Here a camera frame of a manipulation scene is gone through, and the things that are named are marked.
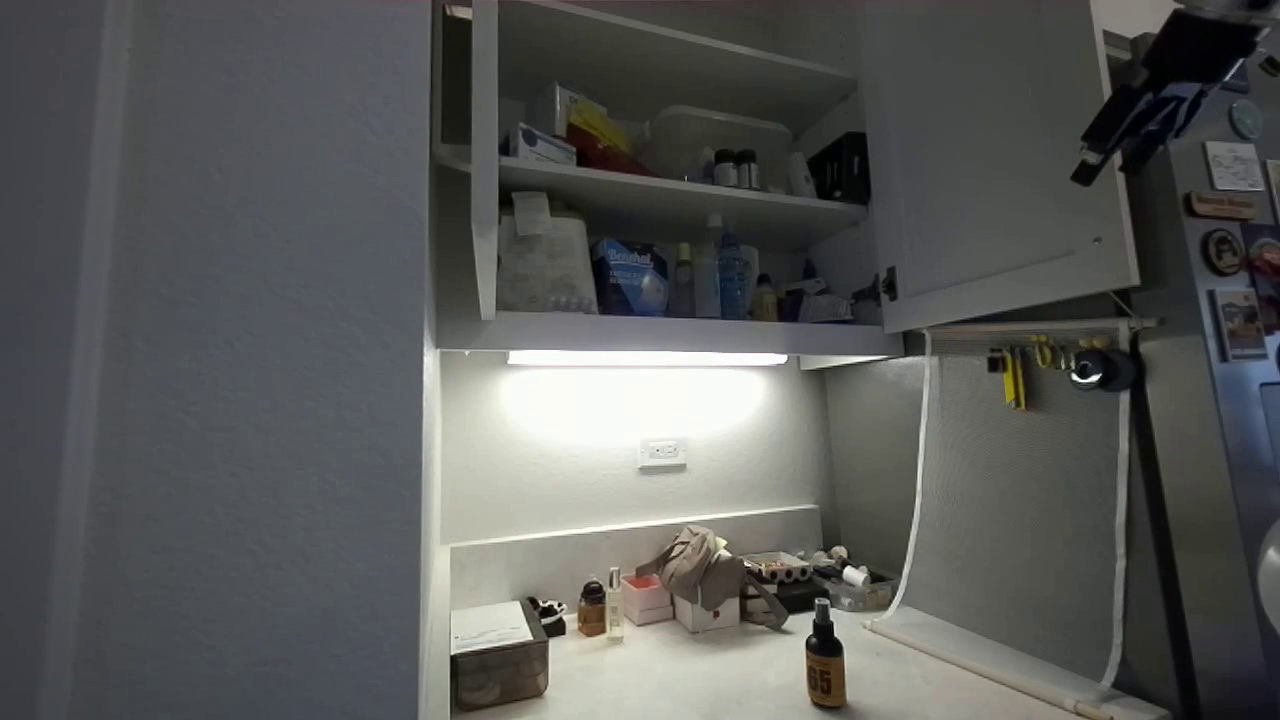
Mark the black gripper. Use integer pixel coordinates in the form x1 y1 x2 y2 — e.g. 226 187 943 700
1070 6 1265 190

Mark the white panelled cupboard door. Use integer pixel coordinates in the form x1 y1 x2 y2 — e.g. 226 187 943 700
858 0 1144 336

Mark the black round badge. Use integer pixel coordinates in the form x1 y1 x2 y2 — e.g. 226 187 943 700
1064 343 1142 395

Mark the white cupboard door with knob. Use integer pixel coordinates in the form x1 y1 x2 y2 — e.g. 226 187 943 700
469 0 508 325

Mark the white square magnet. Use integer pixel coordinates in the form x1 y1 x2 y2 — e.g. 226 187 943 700
1201 134 1270 200

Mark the brown oval magnet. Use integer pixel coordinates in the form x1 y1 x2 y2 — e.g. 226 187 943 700
1179 187 1270 228

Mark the pale round magnet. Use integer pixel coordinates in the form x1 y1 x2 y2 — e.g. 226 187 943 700
1228 96 1273 146

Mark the dark round magnet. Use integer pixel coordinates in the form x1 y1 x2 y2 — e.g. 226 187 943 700
1198 222 1248 279

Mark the pink red fridge magnet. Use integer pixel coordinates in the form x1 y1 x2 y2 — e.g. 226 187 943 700
1244 220 1280 336

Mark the Los Angeles poster magnet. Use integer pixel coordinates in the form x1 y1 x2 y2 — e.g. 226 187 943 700
1207 283 1273 364

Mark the black pouch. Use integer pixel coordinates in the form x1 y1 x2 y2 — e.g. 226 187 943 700
803 127 877 206

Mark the stainless steel refrigerator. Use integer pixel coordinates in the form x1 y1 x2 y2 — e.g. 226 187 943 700
1128 50 1280 720

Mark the clear plastic container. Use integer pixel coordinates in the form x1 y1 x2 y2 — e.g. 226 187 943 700
641 99 802 187

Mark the blue liquid bottle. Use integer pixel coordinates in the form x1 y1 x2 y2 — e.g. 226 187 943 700
715 215 765 325

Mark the clear plastic bottle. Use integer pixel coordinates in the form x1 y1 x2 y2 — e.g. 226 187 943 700
664 236 699 321

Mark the blue plastic package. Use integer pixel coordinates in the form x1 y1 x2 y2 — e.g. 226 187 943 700
592 233 671 321

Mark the under-cabinet light bar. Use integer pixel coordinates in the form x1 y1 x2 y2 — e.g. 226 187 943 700
503 347 797 371

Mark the yellow red package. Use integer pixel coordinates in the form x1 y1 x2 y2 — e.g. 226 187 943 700
550 81 641 176

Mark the dark compartment box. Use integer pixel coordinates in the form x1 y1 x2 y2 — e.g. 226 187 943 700
735 543 820 606

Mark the white paper bag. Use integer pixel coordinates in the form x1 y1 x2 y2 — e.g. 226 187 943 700
498 187 600 321

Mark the amber spray bottle black cap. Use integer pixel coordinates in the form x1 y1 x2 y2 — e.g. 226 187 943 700
802 594 851 715

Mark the crumpled grey cloth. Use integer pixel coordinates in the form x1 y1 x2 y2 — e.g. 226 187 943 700
653 524 752 621

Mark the pink white small box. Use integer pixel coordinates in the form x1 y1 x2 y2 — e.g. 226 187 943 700
618 567 682 632

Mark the small clear bottle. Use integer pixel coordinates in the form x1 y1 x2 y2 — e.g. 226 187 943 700
604 562 631 646

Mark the small amber bottle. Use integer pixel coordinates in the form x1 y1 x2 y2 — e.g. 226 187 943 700
572 575 612 638

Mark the small black object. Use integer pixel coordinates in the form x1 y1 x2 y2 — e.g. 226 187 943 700
524 591 572 642

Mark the grey cardboard box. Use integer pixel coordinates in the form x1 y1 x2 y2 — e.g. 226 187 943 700
448 594 555 715

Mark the white wall cupboard with shelves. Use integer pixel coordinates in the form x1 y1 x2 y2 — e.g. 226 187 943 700
434 0 903 361

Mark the white wall outlet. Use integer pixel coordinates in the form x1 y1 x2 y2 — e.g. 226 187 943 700
636 430 691 475

